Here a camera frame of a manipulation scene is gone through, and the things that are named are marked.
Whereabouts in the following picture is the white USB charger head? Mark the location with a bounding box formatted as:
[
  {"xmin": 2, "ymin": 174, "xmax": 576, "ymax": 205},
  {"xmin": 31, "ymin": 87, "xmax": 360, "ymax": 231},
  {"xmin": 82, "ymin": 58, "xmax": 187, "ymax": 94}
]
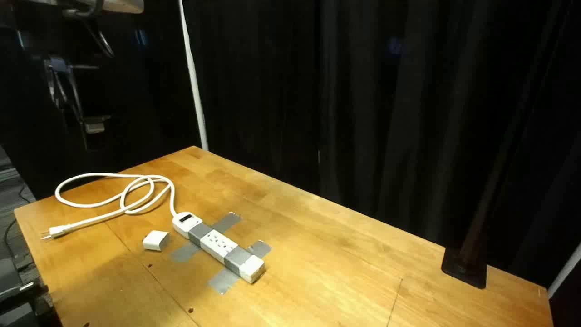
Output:
[{"xmin": 142, "ymin": 227, "xmax": 173, "ymax": 254}]

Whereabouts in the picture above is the black curtain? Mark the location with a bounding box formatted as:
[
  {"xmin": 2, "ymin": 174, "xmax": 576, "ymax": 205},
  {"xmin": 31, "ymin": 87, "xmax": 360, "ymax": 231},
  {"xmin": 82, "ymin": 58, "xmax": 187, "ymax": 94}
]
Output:
[{"xmin": 180, "ymin": 0, "xmax": 581, "ymax": 287}]

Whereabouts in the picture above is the white power strip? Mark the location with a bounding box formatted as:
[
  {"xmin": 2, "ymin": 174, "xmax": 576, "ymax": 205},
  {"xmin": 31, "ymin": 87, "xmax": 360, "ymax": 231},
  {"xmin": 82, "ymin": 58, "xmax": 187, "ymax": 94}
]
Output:
[{"xmin": 171, "ymin": 209, "xmax": 269, "ymax": 285}]

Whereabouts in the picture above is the white slanted pole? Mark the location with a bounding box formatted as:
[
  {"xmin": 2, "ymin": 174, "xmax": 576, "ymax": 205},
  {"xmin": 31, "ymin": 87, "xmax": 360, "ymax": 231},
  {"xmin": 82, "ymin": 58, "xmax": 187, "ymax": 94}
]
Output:
[{"xmin": 177, "ymin": 0, "xmax": 211, "ymax": 153}]

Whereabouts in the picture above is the dark background tripod stand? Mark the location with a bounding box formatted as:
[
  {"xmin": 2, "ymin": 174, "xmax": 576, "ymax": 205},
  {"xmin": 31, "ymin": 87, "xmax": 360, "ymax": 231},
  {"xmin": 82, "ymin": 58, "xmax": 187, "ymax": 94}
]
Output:
[{"xmin": 42, "ymin": 53, "xmax": 117, "ymax": 153}]

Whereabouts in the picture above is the black breadboard robot table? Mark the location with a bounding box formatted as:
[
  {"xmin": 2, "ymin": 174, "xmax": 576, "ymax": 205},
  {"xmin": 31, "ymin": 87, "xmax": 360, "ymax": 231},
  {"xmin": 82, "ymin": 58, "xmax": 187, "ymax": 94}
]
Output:
[{"xmin": 0, "ymin": 162, "xmax": 60, "ymax": 327}]

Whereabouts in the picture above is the metal post with black base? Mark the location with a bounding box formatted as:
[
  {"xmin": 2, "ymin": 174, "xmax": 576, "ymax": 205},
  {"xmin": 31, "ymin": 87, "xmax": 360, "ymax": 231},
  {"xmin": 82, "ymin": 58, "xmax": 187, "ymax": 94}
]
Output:
[{"xmin": 440, "ymin": 120, "xmax": 516, "ymax": 291}]

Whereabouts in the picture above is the white power cord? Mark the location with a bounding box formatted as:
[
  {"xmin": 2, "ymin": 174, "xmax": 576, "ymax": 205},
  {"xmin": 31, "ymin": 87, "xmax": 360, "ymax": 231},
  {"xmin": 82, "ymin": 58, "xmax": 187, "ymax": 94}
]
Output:
[{"xmin": 40, "ymin": 171, "xmax": 180, "ymax": 242}]

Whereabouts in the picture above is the black loose cable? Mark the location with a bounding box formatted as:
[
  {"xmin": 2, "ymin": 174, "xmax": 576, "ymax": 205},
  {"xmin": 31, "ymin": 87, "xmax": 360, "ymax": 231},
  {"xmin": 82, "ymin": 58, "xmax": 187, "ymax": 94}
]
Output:
[{"xmin": 2, "ymin": 214, "xmax": 39, "ymax": 276}]

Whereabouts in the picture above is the white frame pole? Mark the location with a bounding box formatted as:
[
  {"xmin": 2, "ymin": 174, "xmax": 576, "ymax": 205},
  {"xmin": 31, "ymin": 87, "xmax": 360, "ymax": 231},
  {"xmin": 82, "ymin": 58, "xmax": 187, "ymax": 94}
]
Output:
[{"xmin": 545, "ymin": 242, "xmax": 581, "ymax": 300}]

